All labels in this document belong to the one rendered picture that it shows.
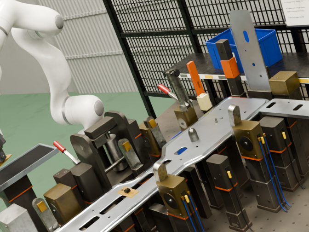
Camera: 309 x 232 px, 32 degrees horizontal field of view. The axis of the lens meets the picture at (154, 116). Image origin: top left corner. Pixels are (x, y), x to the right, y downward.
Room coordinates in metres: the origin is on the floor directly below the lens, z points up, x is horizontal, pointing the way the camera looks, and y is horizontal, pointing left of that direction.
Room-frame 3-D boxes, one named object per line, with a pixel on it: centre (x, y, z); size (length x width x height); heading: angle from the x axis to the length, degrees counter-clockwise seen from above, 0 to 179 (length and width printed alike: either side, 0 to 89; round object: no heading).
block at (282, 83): (1.93, -0.51, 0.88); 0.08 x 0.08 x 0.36; 34
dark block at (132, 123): (1.93, 0.11, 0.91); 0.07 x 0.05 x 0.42; 34
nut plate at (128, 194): (1.62, 0.18, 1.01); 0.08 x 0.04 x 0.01; 33
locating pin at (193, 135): (1.81, -0.11, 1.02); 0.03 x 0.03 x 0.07
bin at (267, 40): (2.28, -0.47, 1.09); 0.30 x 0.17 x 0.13; 24
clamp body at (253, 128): (1.67, -0.29, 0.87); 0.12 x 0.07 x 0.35; 34
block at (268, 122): (1.75, -0.39, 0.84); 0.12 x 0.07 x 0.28; 34
